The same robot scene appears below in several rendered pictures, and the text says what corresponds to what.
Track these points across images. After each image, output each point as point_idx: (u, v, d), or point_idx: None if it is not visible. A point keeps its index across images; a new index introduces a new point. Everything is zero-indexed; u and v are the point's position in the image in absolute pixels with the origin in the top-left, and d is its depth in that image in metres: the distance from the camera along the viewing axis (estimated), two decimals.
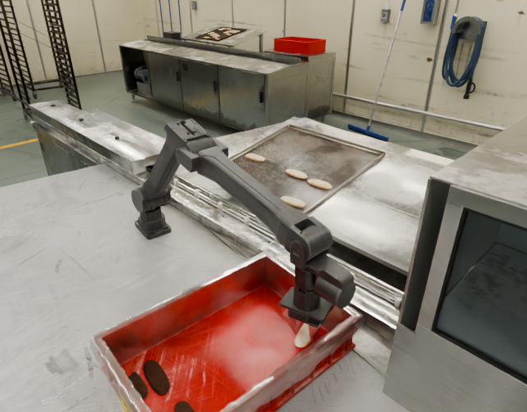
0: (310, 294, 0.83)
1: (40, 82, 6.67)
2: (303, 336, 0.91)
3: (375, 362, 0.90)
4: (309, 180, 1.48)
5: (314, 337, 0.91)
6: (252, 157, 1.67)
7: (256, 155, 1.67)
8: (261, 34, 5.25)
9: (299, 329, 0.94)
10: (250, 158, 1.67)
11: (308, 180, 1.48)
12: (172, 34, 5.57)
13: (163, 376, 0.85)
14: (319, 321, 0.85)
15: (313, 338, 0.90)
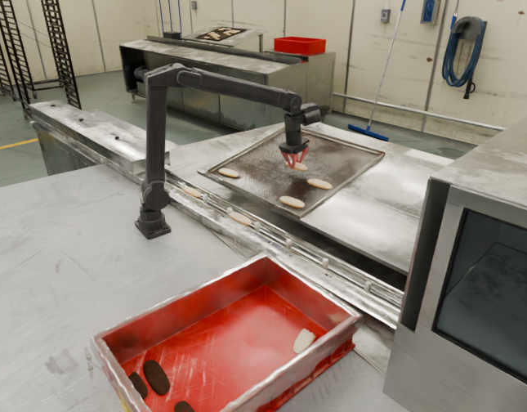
0: (301, 130, 1.43)
1: (40, 82, 6.67)
2: (301, 342, 0.93)
3: (375, 362, 0.90)
4: (309, 180, 1.48)
5: (300, 161, 1.53)
6: (236, 217, 1.38)
7: (241, 216, 1.38)
8: (261, 34, 5.25)
9: (297, 336, 0.95)
10: (234, 218, 1.38)
11: (308, 180, 1.48)
12: (172, 34, 5.57)
13: (163, 376, 0.85)
14: (305, 144, 1.48)
15: (301, 160, 1.52)
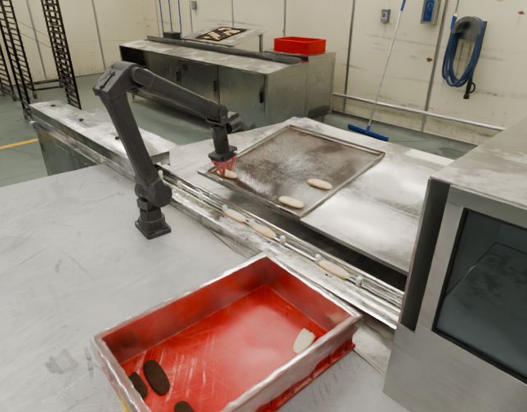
0: (228, 139, 1.51)
1: (40, 82, 6.67)
2: (301, 342, 0.93)
3: (375, 362, 0.90)
4: (309, 180, 1.48)
5: (230, 168, 1.61)
6: (329, 269, 1.13)
7: (336, 266, 1.13)
8: (261, 34, 5.25)
9: (297, 336, 0.95)
10: (326, 270, 1.13)
11: (308, 180, 1.48)
12: (172, 34, 5.57)
13: (163, 376, 0.85)
14: (234, 152, 1.57)
15: (231, 167, 1.60)
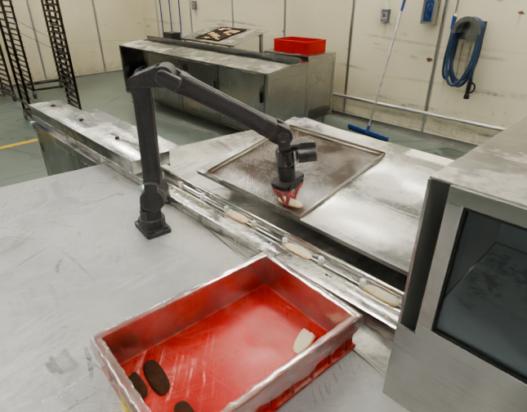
0: (294, 165, 1.30)
1: (40, 82, 6.67)
2: (301, 342, 0.93)
3: (375, 362, 0.90)
4: (228, 211, 1.42)
5: (294, 196, 1.40)
6: None
7: None
8: (261, 34, 5.25)
9: (297, 336, 0.95)
10: None
11: (227, 211, 1.42)
12: (172, 34, 5.57)
13: (163, 376, 0.85)
14: (299, 178, 1.36)
15: (296, 196, 1.39)
